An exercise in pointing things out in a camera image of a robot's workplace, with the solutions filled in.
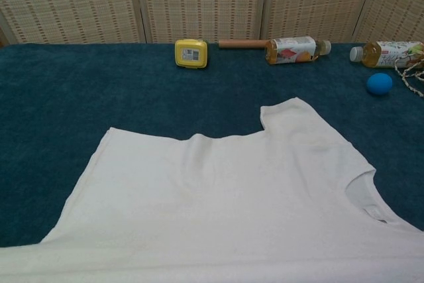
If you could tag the white T-shirt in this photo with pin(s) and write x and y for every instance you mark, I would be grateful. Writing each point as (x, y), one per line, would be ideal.
(215, 213)

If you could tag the yellow green square box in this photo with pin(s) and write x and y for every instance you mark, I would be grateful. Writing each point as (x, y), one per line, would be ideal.
(190, 52)

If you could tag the wooden stick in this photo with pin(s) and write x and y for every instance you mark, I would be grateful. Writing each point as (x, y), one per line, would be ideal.
(242, 44)

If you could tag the tea bottle orange label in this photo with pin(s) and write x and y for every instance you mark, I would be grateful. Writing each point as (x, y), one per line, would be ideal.
(288, 51)

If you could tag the teal blue table cloth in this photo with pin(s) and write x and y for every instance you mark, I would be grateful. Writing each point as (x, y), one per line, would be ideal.
(66, 97)

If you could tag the blue ball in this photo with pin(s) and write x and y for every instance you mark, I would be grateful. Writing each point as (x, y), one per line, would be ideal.
(379, 82)

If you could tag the tea bottle white green label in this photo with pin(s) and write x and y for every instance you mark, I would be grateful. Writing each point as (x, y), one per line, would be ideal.
(374, 52)

